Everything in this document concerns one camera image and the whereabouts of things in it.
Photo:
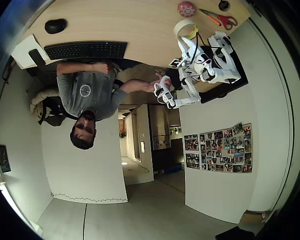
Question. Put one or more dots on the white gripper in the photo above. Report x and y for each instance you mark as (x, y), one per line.
(182, 47)

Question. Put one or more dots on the beige roll of tape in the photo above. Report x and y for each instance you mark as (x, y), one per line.
(177, 28)

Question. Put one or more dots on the white leader arm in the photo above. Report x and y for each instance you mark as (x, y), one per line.
(190, 88)

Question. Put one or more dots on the person's right forearm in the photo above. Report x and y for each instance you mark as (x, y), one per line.
(133, 85)

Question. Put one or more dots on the person's left forearm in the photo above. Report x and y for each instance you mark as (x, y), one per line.
(76, 68)

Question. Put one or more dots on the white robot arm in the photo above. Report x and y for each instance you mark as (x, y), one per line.
(225, 67)

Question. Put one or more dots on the pink patterned round object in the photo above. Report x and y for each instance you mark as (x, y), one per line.
(186, 9)

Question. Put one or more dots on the person's right hand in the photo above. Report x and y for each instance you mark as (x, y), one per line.
(151, 86)

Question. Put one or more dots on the person's left hand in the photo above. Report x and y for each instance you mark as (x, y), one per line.
(101, 67)

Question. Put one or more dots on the black white patterned block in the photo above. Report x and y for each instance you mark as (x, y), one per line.
(176, 62)

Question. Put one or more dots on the black round holder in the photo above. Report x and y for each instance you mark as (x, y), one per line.
(224, 5)

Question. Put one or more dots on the black mat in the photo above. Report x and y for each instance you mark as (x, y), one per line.
(215, 96)

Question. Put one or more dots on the stainless steel fridge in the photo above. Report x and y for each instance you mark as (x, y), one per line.
(160, 130)

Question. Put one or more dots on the small photo sheet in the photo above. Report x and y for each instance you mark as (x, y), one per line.
(192, 161)
(191, 142)

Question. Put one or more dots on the black keyboard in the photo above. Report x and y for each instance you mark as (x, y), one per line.
(86, 50)

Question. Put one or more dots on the person in grey shirt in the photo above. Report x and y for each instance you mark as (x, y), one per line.
(90, 90)

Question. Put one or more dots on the large photo collage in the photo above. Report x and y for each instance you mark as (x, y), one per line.
(226, 150)

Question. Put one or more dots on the blue crate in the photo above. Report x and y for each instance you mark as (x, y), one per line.
(173, 168)

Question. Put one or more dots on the black computer mouse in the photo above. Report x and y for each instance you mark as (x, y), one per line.
(55, 25)

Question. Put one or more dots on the black office chair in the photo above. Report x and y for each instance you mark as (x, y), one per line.
(55, 113)

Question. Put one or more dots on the black phone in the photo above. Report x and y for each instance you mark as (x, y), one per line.
(36, 57)

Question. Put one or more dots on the white notebook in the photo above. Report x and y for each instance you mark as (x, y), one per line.
(22, 50)

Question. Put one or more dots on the cardboard box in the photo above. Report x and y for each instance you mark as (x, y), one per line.
(252, 218)

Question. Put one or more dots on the dark wall poster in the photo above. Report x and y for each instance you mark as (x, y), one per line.
(3, 158)

